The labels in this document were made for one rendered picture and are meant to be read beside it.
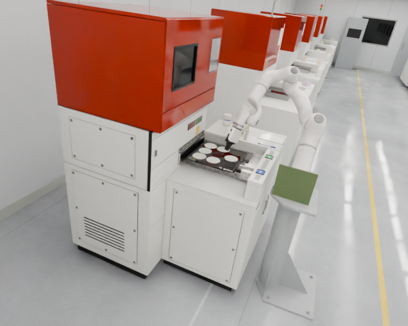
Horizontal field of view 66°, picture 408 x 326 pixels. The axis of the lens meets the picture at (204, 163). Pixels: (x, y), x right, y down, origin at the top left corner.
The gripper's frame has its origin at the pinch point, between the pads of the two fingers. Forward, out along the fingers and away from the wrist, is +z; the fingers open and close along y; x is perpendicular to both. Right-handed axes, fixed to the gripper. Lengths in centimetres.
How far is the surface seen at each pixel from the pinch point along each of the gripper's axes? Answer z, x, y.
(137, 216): 65, 9, -42
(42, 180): 116, 150, -52
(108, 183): 52, 27, -61
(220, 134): -3.9, 27.2, 17.3
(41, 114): 52, 155, -71
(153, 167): 26, 0, -54
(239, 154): 2.4, 2.4, 19.1
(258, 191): 12.4, -42.1, -4.7
